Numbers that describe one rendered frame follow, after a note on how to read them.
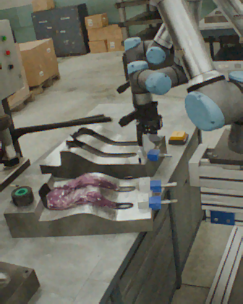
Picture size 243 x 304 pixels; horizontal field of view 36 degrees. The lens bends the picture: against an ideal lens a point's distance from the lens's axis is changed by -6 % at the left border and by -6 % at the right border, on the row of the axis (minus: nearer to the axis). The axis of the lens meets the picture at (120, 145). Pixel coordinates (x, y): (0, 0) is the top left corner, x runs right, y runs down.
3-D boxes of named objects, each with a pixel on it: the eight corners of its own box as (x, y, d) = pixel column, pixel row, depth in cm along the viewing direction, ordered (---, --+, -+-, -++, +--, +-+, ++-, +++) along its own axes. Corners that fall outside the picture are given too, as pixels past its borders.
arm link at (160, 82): (178, 69, 129) (161, 64, 138) (151, 77, 125) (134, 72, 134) (181, 90, 132) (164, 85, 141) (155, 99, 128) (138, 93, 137)
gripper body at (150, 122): (157, 136, 145) (152, 106, 140) (135, 136, 148) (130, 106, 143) (163, 127, 151) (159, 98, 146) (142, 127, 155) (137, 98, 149)
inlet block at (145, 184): (176, 186, 142) (176, 174, 140) (177, 194, 138) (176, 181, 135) (141, 190, 144) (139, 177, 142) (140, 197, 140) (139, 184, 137)
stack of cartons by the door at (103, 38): (131, 47, 820) (125, 10, 785) (126, 51, 793) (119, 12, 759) (96, 50, 856) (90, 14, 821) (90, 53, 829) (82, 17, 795)
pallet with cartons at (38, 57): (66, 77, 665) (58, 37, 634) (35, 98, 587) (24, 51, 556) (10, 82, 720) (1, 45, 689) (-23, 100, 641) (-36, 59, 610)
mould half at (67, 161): (167, 153, 173) (163, 124, 168) (148, 184, 152) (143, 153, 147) (69, 150, 194) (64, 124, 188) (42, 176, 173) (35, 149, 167)
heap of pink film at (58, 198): (121, 184, 145) (117, 165, 141) (116, 211, 129) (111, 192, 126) (54, 189, 149) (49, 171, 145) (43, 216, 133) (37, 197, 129)
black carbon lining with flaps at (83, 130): (147, 145, 168) (145, 124, 164) (134, 163, 155) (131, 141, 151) (77, 142, 182) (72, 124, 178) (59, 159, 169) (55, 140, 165)
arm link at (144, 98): (128, 95, 142) (136, 87, 148) (130, 106, 143) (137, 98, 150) (147, 94, 139) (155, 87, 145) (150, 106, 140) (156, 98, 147)
